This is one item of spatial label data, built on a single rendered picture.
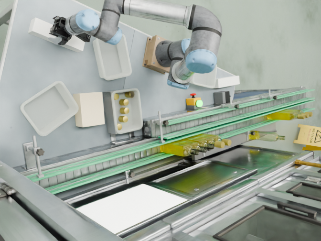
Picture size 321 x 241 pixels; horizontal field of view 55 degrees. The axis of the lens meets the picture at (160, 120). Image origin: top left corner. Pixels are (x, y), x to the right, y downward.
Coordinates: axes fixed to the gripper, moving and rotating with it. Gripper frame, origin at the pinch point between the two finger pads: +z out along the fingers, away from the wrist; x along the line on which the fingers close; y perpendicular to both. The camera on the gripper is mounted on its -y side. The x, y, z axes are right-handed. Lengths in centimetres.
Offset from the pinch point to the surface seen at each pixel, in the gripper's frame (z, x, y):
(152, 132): -9, 33, -57
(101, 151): -9, 48, -30
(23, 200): -86, 55, 28
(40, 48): 4.1, 7.4, 5.1
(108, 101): -0.3, 22.4, -32.2
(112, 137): 3, 40, -42
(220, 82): -2, -13, -114
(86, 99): -3.4, 25.0, -18.5
